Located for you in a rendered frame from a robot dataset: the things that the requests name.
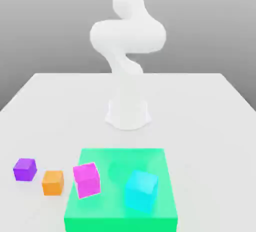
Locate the small purple cube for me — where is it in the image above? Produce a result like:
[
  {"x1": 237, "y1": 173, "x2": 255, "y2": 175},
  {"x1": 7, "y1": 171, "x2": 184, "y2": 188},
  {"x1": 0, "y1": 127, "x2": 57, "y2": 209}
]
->
[{"x1": 12, "y1": 157, "x2": 38, "y2": 182}]

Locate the small orange cube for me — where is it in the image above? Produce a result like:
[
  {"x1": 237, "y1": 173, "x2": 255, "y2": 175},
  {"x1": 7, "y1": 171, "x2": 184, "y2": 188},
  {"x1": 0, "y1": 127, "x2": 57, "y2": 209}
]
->
[{"x1": 41, "y1": 170, "x2": 65, "y2": 197}]

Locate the small cyan cube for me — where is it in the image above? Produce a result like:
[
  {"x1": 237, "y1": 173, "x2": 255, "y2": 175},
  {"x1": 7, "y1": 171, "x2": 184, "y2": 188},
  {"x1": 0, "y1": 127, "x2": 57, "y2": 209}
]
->
[{"x1": 124, "y1": 169, "x2": 159, "y2": 214}]

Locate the small magenta cube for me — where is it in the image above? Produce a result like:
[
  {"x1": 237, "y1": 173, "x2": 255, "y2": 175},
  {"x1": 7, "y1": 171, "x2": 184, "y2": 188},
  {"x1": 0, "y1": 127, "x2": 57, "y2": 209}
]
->
[{"x1": 72, "y1": 162, "x2": 102, "y2": 200}]

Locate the large green box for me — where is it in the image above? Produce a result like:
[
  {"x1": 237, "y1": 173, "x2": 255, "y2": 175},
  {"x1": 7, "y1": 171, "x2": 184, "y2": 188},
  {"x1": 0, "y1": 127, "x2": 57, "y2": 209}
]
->
[{"x1": 63, "y1": 148, "x2": 179, "y2": 232}]

